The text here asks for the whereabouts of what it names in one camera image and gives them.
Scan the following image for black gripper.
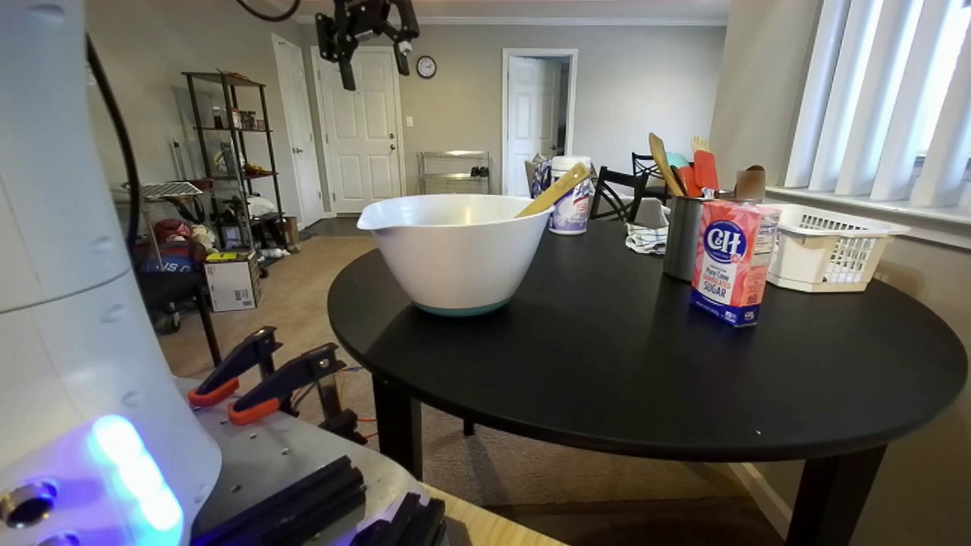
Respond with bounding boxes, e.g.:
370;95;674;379
312;0;421;95

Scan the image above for slotted wooden spoon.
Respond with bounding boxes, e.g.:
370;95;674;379
515;162;594;220

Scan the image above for white mixing bowl teal rim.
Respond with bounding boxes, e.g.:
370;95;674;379
356;191;555;320

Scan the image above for round wooden spoon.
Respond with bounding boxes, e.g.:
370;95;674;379
731;165;768;205

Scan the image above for white panel door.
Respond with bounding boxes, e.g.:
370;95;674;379
310;42;406;214

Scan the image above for white closet door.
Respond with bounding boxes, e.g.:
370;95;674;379
269;34;330;231

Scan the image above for glass shoe rack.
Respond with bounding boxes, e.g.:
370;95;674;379
418;148;498;196

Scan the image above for black shelf rack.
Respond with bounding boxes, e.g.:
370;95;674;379
183;69;287;253

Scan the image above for white open room door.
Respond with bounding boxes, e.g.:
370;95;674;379
500;47;582;201

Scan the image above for plastic wipes package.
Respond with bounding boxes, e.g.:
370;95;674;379
523;152;557;202

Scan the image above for white wipes canister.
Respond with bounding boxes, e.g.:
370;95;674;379
543;152;599;237

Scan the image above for cardboard box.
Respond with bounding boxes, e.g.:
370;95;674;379
204;253;262;317

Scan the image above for red bag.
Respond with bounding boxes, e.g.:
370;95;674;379
150;214;207;268

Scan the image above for black metal chair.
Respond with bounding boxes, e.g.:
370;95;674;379
589;165;649;223

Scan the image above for black bag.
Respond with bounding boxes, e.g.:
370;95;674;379
134;239;223;331

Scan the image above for flat wooden spatula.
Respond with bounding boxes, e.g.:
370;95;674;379
645;131;686;201

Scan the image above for crumpled plastic wrapper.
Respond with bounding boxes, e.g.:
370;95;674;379
622;219;671;259

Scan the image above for black orange spring clamp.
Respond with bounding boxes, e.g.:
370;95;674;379
226;339;348;427
186;326;286;410

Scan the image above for red silicone spatula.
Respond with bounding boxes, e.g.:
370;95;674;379
676;148;722;201

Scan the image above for metal utensil holder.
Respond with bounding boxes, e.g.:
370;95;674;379
662;193;707;286

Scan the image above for black round table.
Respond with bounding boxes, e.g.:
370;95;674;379
325;214;971;546

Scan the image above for silver mounting plate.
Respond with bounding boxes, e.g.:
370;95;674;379
190;404;449;546

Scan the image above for pink sugar carton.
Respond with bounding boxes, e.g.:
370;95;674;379
688;196;782;331

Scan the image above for black aluminium extrusion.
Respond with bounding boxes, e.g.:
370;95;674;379
193;453;367;546
348;492;449;546

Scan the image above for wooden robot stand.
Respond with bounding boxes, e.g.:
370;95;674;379
421;483;565;546

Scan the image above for white plastic basket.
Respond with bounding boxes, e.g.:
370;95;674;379
765;202;909;297

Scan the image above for white vertical window blinds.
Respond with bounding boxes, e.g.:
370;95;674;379
782;0;971;220

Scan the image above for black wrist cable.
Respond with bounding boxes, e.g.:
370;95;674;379
237;0;304;24

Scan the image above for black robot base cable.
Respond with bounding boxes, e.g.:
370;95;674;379
84;34;147;253

